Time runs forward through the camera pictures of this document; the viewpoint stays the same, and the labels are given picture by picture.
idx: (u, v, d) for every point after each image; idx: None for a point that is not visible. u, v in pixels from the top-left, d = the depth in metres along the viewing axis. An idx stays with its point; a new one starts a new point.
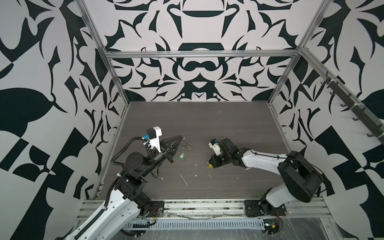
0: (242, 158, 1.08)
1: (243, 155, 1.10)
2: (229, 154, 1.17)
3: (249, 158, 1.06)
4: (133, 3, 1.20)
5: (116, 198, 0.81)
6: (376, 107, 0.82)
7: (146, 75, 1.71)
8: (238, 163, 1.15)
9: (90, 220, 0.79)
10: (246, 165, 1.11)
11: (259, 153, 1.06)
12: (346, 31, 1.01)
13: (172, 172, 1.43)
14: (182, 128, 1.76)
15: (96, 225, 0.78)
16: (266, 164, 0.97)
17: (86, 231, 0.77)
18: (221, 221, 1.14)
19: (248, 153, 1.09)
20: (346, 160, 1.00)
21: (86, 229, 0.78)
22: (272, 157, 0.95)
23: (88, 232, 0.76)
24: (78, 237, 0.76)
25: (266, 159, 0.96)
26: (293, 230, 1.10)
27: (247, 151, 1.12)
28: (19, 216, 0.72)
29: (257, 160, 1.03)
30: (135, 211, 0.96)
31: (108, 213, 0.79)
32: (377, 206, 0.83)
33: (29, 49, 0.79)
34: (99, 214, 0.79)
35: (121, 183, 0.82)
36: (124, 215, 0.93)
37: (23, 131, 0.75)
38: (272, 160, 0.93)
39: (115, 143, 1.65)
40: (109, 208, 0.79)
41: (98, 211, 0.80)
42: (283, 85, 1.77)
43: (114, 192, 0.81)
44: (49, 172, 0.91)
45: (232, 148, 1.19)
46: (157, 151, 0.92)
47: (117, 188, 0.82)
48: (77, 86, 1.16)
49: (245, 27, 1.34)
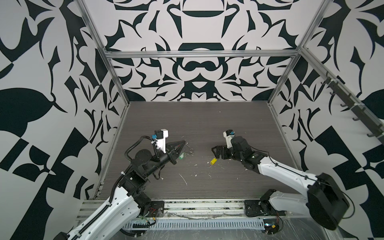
0: (259, 166, 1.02)
1: (260, 162, 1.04)
2: (243, 156, 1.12)
3: (267, 168, 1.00)
4: (133, 3, 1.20)
5: (120, 195, 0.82)
6: (376, 107, 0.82)
7: (146, 75, 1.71)
8: (251, 167, 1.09)
9: (94, 215, 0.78)
10: (260, 172, 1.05)
11: (281, 165, 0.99)
12: (346, 31, 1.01)
13: (173, 172, 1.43)
14: (182, 128, 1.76)
15: (101, 220, 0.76)
16: (289, 180, 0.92)
17: (90, 226, 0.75)
18: (221, 221, 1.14)
19: (266, 161, 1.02)
20: (346, 160, 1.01)
21: (91, 224, 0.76)
22: (298, 175, 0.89)
23: (92, 227, 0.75)
24: (82, 232, 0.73)
25: (291, 177, 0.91)
26: (293, 230, 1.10)
27: (264, 157, 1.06)
28: (19, 216, 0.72)
29: (278, 172, 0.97)
30: (135, 211, 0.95)
31: (113, 209, 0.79)
32: (377, 206, 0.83)
33: (29, 49, 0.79)
34: (103, 209, 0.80)
35: (125, 181, 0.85)
36: (125, 214, 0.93)
37: (23, 131, 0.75)
38: (298, 179, 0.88)
39: (115, 143, 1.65)
40: (113, 205, 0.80)
41: (103, 206, 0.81)
42: (283, 85, 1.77)
43: (118, 189, 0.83)
44: (49, 172, 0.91)
45: (246, 150, 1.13)
46: (162, 152, 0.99)
47: (121, 186, 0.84)
48: (77, 86, 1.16)
49: (245, 27, 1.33)
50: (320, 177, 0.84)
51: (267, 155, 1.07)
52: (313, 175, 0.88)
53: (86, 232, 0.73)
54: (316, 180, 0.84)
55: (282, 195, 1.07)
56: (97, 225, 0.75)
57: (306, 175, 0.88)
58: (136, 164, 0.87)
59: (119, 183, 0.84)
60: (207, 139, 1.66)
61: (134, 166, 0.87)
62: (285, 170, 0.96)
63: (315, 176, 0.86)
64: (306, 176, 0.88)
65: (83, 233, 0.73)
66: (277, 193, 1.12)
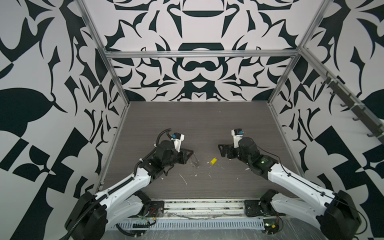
0: (269, 173, 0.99)
1: (271, 169, 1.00)
2: (251, 161, 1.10)
3: (278, 177, 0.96)
4: (133, 3, 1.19)
5: (142, 173, 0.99)
6: (376, 107, 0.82)
7: (146, 75, 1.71)
8: (259, 172, 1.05)
9: (118, 185, 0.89)
10: (269, 178, 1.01)
11: (294, 177, 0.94)
12: (346, 31, 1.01)
13: (172, 172, 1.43)
14: (183, 128, 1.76)
15: (126, 188, 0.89)
16: (303, 194, 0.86)
17: (116, 191, 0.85)
18: (221, 221, 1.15)
19: (278, 169, 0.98)
20: (346, 160, 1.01)
21: (116, 189, 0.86)
22: (313, 190, 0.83)
23: (119, 192, 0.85)
24: (110, 193, 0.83)
25: (306, 191, 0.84)
26: (293, 230, 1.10)
27: (275, 165, 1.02)
28: (19, 216, 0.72)
29: (290, 184, 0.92)
30: (139, 204, 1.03)
31: (135, 183, 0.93)
32: (377, 206, 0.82)
33: (29, 49, 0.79)
34: (128, 181, 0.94)
35: (144, 164, 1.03)
36: (131, 204, 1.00)
37: (23, 131, 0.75)
38: (313, 194, 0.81)
39: (115, 143, 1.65)
40: (136, 180, 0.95)
41: (127, 179, 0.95)
42: (283, 85, 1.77)
43: (140, 169, 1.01)
44: (49, 172, 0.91)
45: (256, 154, 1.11)
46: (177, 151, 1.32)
47: (141, 168, 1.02)
48: (77, 86, 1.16)
49: (245, 27, 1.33)
50: (338, 194, 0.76)
51: (279, 162, 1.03)
52: (330, 192, 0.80)
53: (113, 195, 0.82)
54: (333, 197, 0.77)
55: (287, 200, 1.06)
56: (123, 192, 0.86)
57: (323, 191, 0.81)
58: (160, 149, 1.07)
59: (139, 165, 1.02)
60: (208, 140, 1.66)
61: (160, 149, 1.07)
62: (299, 183, 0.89)
63: (333, 193, 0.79)
64: (323, 192, 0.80)
65: (110, 196, 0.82)
66: (280, 196, 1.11)
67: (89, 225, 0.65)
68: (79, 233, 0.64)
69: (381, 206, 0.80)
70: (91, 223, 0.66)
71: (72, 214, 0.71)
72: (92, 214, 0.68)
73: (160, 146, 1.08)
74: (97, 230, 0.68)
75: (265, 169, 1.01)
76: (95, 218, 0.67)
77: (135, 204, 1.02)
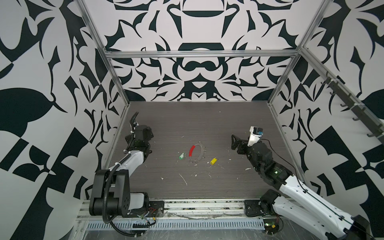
0: (283, 186, 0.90)
1: (286, 182, 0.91)
2: (263, 169, 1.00)
3: (293, 192, 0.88)
4: (133, 3, 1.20)
5: (135, 152, 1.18)
6: (376, 107, 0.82)
7: (146, 75, 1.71)
8: (271, 182, 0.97)
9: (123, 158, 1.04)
10: (281, 190, 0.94)
11: (311, 194, 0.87)
12: (346, 31, 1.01)
13: (173, 172, 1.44)
14: (183, 128, 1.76)
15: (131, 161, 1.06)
16: (319, 214, 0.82)
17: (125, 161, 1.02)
18: (221, 221, 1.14)
19: (293, 183, 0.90)
20: (346, 160, 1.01)
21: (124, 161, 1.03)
22: (331, 213, 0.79)
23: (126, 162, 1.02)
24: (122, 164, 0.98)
25: (324, 212, 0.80)
26: (293, 230, 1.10)
27: (290, 177, 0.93)
28: (18, 217, 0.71)
29: (305, 201, 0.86)
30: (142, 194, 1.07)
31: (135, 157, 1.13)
32: (376, 206, 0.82)
33: (29, 49, 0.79)
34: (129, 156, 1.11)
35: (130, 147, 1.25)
36: (135, 194, 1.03)
37: (23, 131, 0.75)
38: (332, 218, 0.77)
39: (115, 143, 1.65)
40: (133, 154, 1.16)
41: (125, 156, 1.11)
42: (283, 85, 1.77)
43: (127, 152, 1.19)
44: (49, 172, 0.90)
45: (269, 162, 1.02)
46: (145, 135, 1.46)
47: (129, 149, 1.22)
48: (77, 86, 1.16)
49: (245, 27, 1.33)
50: (356, 219, 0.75)
51: (294, 175, 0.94)
52: (348, 215, 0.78)
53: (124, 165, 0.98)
54: (352, 223, 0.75)
55: (292, 206, 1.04)
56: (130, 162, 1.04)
57: (342, 215, 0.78)
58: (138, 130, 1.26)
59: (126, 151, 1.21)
60: (207, 139, 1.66)
61: (139, 131, 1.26)
62: (316, 202, 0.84)
63: (351, 217, 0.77)
64: (342, 216, 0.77)
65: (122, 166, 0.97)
66: (282, 199, 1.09)
67: (119, 186, 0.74)
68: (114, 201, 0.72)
69: (381, 205, 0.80)
70: (122, 184, 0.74)
71: (94, 191, 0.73)
72: (117, 178, 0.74)
73: (138, 128, 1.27)
74: (127, 192, 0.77)
75: (279, 181, 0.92)
76: (122, 178, 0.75)
77: (139, 194, 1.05)
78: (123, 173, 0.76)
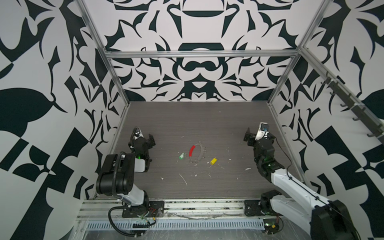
0: (272, 174, 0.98)
1: (276, 171, 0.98)
2: (261, 162, 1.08)
3: (280, 179, 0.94)
4: (133, 3, 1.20)
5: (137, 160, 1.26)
6: (376, 107, 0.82)
7: (146, 75, 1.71)
8: (264, 174, 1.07)
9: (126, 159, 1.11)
10: (273, 181, 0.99)
11: (295, 180, 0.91)
12: (346, 31, 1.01)
13: (172, 172, 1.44)
14: (183, 128, 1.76)
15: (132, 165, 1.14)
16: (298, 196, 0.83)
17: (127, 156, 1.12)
18: (221, 221, 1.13)
19: (281, 172, 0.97)
20: (346, 160, 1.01)
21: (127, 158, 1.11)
22: (309, 194, 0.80)
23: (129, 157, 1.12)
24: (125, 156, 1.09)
25: (302, 193, 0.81)
26: (293, 230, 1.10)
27: (280, 169, 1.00)
28: (18, 218, 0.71)
29: (289, 186, 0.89)
30: (142, 191, 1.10)
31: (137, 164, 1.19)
32: (376, 206, 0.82)
33: (29, 48, 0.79)
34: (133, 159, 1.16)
35: None
36: (137, 188, 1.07)
37: (22, 131, 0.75)
38: (307, 197, 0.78)
39: (115, 143, 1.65)
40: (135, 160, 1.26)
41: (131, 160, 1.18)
42: (283, 85, 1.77)
43: None
44: (49, 172, 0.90)
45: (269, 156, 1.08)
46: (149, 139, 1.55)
47: None
48: (77, 86, 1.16)
49: (245, 27, 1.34)
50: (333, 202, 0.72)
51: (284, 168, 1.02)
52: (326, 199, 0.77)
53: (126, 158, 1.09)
54: (327, 203, 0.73)
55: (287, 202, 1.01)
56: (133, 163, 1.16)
57: (318, 196, 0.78)
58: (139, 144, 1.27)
59: None
60: (207, 139, 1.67)
61: (138, 145, 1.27)
62: (297, 185, 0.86)
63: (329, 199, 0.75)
64: (318, 197, 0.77)
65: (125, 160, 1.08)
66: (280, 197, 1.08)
67: (126, 164, 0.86)
68: (119, 177, 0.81)
69: (380, 206, 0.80)
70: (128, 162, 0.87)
71: (103, 169, 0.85)
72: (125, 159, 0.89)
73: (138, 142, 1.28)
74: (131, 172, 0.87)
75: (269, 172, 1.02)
76: (129, 158, 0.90)
77: (140, 189, 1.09)
78: (130, 155, 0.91)
